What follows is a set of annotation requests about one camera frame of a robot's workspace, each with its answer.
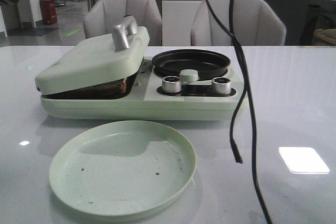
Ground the white bread slice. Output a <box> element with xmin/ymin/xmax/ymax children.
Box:
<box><xmin>48</xmin><ymin>78</ymin><xmax>127</xmax><ymax>99</ymax></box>

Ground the breakfast maker hinged lid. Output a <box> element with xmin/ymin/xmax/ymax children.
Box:
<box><xmin>35</xmin><ymin>26</ymin><xmax>150</xmax><ymax>95</ymax></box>

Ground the light green breakfast maker base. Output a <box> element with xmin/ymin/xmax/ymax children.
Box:
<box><xmin>41</xmin><ymin>57</ymin><xmax>244</xmax><ymax>121</ymax></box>

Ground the left silver control knob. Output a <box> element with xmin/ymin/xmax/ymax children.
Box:
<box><xmin>161</xmin><ymin>76</ymin><xmax>182</xmax><ymax>94</ymax></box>

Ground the silver control knob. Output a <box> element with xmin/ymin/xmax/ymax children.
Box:
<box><xmin>211</xmin><ymin>77</ymin><xmax>231</xmax><ymax>95</ymax></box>
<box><xmin>161</xmin><ymin>76</ymin><xmax>182</xmax><ymax>94</ymax></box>

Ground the round black frying pan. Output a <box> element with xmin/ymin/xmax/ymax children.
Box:
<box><xmin>152</xmin><ymin>49</ymin><xmax>230</xmax><ymax>80</ymax></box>

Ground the right silver control knob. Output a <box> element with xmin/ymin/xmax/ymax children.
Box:
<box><xmin>211</xmin><ymin>77</ymin><xmax>231</xmax><ymax>95</ymax></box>

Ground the light green round plate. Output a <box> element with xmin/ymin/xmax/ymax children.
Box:
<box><xmin>49</xmin><ymin>121</ymin><xmax>196</xmax><ymax>221</ymax></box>

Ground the left grey upholstered chair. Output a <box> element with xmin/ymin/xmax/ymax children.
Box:
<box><xmin>83</xmin><ymin>0</ymin><xmax>162</xmax><ymax>46</ymax></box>

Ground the grey upholstered chair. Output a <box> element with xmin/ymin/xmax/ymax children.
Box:
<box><xmin>83</xmin><ymin>0</ymin><xmax>162</xmax><ymax>46</ymax></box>
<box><xmin>191</xmin><ymin>0</ymin><xmax>286</xmax><ymax>46</ymax></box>

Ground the white refrigerator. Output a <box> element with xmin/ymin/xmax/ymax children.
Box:
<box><xmin>162</xmin><ymin>0</ymin><xmax>202</xmax><ymax>46</ymax></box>

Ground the right grey upholstered chair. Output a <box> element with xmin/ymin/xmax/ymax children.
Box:
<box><xmin>191</xmin><ymin>0</ymin><xmax>286</xmax><ymax>46</ymax></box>

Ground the red trash bin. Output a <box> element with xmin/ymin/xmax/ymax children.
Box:
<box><xmin>39</xmin><ymin>0</ymin><xmax>57</xmax><ymax>25</ymax></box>

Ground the dark appliance at right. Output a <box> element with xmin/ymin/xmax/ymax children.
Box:
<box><xmin>299</xmin><ymin>0</ymin><xmax>335</xmax><ymax>46</ymax></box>

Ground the hanging black cable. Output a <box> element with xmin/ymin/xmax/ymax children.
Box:
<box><xmin>199</xmin><ymin>0</ymin><xmax>274</xmax><ymax>224</ymax></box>
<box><xmin>228</xmin><ymin>0</ymin><xmax>244</xmax><ymax>164</ymax></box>

